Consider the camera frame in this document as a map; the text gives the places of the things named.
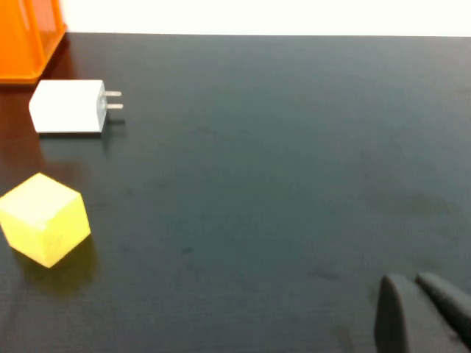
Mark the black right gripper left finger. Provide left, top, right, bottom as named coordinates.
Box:
left=373, top=274, right=467, bottom=353

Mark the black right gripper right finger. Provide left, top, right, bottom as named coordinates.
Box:
left=415, top=271, right=471, bottom=350

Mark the orange plastic cutlery holder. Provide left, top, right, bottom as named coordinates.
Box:
left=0, top=0, right=68, bottom=85

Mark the yellow foam cube with nick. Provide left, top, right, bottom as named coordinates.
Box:
left=0, top=172, right=92, bottom=268

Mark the white power adapter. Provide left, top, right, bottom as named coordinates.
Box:
left=28, top=79, right=124, bottom=135

